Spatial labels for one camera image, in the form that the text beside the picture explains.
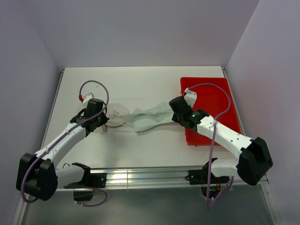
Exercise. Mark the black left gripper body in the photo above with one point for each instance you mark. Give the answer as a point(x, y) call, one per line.
point(102, 119)

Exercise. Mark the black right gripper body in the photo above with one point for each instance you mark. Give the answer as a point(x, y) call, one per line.
point(176, 118)

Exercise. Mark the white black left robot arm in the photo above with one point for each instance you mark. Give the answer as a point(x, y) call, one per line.
point(38, 174)

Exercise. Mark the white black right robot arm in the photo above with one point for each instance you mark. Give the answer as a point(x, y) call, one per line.
point(252, 157)

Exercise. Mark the red plastic tray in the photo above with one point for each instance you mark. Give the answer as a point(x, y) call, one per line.
point(213, 96)

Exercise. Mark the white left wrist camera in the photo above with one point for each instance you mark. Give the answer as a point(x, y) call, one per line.
point(86, 98)

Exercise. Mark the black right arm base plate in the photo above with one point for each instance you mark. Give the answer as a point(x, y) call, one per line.
point(200, 177)

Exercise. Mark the aluminium mounting rail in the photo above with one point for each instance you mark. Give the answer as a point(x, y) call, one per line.
point(146, 178)

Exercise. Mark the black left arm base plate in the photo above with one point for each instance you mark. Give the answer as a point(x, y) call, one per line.
point(93, 186)

